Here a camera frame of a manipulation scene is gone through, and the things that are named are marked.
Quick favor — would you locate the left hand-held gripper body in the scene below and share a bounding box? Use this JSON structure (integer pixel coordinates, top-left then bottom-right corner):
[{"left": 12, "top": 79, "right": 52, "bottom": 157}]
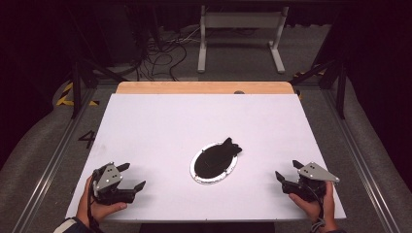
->
[{"left": 91, "top": 162, "right": 137, "bottom": 206}]

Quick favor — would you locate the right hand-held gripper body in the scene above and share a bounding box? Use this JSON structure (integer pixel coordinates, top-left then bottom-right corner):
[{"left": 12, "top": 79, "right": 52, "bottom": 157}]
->
[{"left": 281, "top": 161, "right": 341, "bottom": 204}]

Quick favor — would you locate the person's left hand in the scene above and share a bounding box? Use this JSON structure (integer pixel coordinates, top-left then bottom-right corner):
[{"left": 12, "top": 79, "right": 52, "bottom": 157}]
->
[{"left": 75, "top": 176, "right": 128, "bottom": 228}]

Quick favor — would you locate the person's right hand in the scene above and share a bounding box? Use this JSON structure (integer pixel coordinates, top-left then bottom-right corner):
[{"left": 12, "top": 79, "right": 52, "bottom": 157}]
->
[{"left": 288, "top": 181, "right": 338, "bottom": 232}]

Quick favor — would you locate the white board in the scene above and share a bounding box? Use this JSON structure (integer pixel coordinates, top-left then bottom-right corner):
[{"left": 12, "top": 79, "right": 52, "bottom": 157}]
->
[{"left": 65, "top": 93, "right": 347, "bottom": 223}]

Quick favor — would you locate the wooden table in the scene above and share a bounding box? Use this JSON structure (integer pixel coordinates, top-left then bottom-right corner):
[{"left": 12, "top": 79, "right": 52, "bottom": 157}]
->
[{"left": 116, "top": 81, "right": 295, "bottom": 95}]

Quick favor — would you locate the white metal stand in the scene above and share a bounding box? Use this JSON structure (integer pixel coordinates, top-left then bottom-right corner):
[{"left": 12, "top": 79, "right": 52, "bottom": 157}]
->
[{"left": 196, "top": 4, "right": 291, "bottom": 75}]

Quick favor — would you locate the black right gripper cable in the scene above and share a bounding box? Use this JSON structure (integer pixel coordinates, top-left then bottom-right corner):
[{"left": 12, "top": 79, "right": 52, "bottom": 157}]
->
[{"left": 302, "top": 183, "right": 326, "bottom": 233}]

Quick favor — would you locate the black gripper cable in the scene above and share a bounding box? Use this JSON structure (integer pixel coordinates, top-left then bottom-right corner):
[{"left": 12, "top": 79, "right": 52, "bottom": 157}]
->
[
  {"left": 86, "top": 168, "right": 102, "bottom": 233},
  {"left": 302, "top": 183, "right": 326, "bottom": 233}
]

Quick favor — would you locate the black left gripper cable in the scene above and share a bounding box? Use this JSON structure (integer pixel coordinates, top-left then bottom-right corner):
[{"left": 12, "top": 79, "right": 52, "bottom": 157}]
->
[{"left": 86, "top": 168, "right": 102, "bottom": 233}]

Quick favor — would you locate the aluminium floor rail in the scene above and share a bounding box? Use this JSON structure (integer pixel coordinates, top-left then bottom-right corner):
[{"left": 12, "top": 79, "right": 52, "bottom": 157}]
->
[
  {"left": 12, "top": 86, "right": 99, "bottom": 233},
  {"left": 322, "top": 87, "right": 403, "bottom": 233}
]

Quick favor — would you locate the black metal frame stand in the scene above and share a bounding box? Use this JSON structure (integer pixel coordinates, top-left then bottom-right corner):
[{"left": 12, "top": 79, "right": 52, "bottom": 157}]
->
[
  {"left": 68, "top": 9, "right": 128, "bottom": 119},
  {"left": 289, "top": 57, "right": 348, "bottom": 120}
]

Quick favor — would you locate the bundle of black floor cables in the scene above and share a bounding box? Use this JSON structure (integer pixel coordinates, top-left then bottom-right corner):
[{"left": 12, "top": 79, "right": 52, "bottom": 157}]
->
[{"left": 134, "top": 23, "right": 203, "bottom": 83}]

